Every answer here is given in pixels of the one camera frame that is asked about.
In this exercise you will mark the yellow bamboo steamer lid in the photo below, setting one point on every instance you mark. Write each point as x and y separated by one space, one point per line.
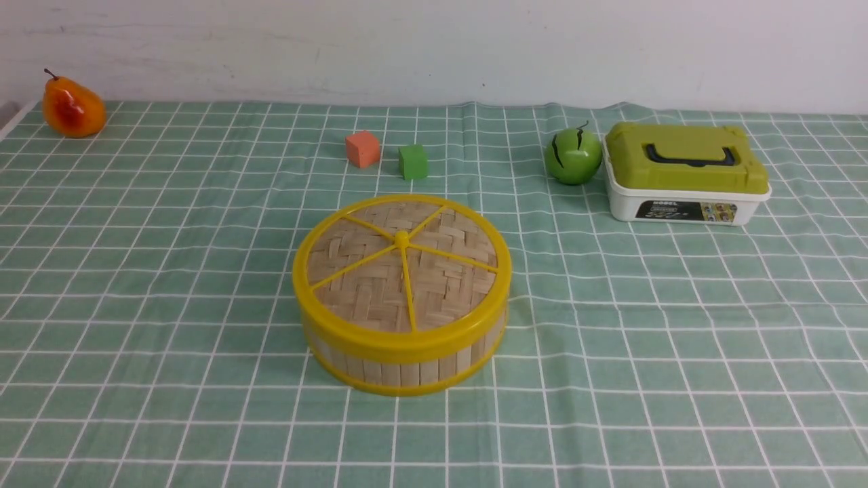
402 279

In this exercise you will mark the green white lidded box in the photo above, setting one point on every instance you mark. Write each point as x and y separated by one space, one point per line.
683 173

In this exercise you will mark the green foam cube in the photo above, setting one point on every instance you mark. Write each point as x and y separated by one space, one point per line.
413 162

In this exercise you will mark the green toy watermelon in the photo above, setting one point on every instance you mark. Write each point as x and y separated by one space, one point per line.
574 155

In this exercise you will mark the orange foam cube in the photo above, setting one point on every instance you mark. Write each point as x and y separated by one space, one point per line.
363 149

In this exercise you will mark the bamboo steamer base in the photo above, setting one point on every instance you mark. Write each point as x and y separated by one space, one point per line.
407 378

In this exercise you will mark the orange red toy pear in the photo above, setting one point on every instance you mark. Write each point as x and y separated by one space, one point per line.
70 108

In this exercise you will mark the green checkered tablecloth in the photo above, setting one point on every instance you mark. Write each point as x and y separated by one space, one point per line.
151 337

